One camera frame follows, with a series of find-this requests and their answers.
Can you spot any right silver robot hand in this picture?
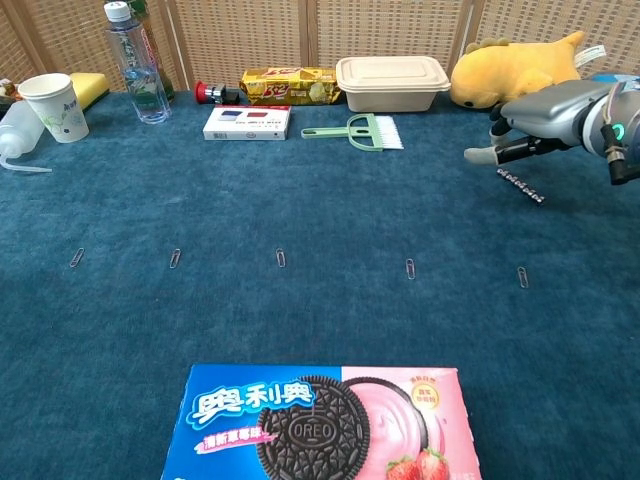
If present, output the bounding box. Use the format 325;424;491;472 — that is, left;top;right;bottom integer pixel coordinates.
463;79;615;166

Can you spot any metal bead chain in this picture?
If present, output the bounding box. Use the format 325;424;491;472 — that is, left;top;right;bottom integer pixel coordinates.
497;168;545;205

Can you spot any yellow plush toy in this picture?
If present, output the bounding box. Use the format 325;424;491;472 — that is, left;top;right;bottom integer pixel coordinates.
450;30;607;110

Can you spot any blue detergent bottle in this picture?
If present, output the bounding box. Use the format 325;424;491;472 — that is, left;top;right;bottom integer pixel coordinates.
592;73;640;86

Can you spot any beige lidded lunch box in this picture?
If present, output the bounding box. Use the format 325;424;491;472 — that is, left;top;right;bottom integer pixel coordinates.
335;55;452;114

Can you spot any green hand brush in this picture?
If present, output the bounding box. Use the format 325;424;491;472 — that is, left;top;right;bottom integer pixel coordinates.
300;113;405;153

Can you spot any yellow biscuit pack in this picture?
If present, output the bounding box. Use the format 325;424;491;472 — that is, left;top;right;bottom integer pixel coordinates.
238;66;342;107

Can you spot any white box red blue print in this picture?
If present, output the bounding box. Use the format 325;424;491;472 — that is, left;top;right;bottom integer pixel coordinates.
202;104;292;142

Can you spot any blue carpet table cover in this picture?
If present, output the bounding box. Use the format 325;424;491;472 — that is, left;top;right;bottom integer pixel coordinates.
0;89;640;480

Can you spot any woven folding screen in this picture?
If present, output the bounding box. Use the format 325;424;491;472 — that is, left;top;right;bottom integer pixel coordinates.
0;0;640;96

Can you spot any red emergency stop button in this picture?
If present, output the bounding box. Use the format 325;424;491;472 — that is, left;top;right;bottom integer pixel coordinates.
194;79;242;105

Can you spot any Oreo strawberry cookie box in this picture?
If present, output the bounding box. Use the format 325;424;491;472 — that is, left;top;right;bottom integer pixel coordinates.
159;363;484;480

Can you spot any brown tea bottle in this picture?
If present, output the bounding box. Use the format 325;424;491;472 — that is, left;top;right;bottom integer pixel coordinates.
127;0;177;101

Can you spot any clear water bottle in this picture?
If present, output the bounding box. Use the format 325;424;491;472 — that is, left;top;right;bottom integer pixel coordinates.
103;1;173;126

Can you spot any yellow sponge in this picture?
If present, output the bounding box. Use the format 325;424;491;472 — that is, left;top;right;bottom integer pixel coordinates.
68;72;111;112

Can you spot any white paper cup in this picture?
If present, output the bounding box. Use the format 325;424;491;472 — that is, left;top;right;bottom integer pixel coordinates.
17;72;91;145

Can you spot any clear plastic squeeze bottle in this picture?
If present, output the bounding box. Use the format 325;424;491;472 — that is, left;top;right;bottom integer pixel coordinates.
0;99;54;175

